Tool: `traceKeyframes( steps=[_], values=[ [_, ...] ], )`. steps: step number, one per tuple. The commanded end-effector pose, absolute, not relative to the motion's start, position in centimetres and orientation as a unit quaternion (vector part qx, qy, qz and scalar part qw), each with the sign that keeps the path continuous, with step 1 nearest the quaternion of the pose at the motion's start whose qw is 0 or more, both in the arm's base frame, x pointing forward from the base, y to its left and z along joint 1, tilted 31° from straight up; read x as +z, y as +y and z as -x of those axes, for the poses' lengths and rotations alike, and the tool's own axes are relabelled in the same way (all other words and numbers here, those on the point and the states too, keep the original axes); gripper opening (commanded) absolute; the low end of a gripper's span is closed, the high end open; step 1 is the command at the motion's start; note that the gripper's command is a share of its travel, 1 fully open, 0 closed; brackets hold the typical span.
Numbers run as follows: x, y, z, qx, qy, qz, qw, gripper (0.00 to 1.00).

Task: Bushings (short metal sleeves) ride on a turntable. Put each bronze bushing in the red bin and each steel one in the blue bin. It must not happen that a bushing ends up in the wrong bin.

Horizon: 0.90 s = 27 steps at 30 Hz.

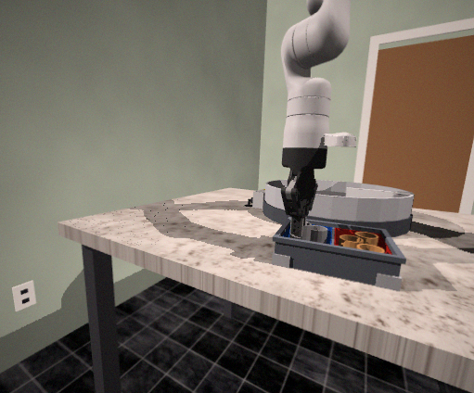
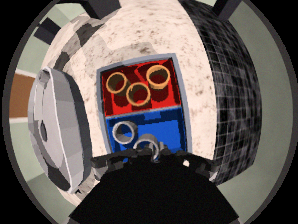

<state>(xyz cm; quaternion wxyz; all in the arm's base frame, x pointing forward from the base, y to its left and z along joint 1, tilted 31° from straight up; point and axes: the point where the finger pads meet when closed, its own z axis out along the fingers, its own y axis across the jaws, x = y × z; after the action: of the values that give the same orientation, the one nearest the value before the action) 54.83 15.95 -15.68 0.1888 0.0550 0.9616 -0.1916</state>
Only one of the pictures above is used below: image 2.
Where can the bronze bushing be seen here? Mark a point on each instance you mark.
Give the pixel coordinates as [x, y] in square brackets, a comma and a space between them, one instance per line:
[160, 70]
[112, 82]
[132, 89]

